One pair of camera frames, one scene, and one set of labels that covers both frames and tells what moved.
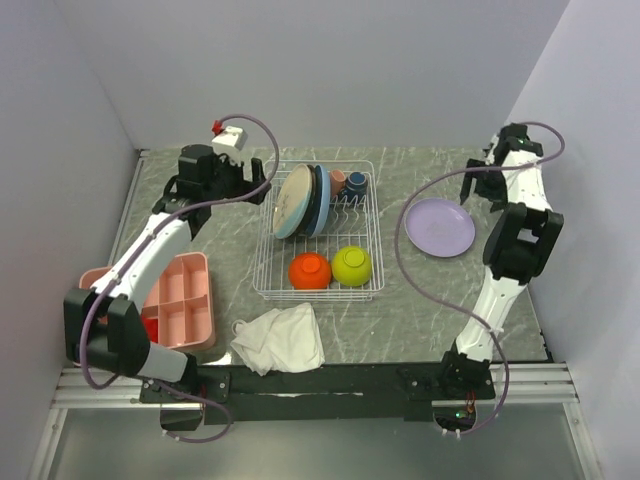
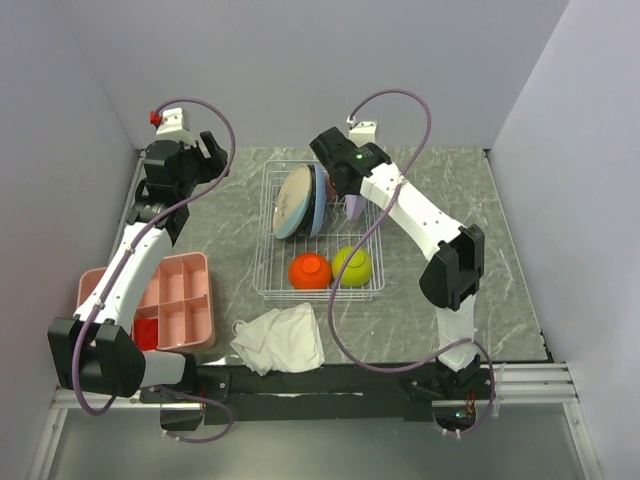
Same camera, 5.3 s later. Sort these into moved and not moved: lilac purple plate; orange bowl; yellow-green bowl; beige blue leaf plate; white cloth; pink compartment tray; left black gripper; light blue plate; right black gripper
Moved: left black gripper; right black gripper; lilac purple plate
Not moved: orange bowl; yellow-green bowl; beige blue leaf plate; white cloth; pink compartment tray; light blue plate
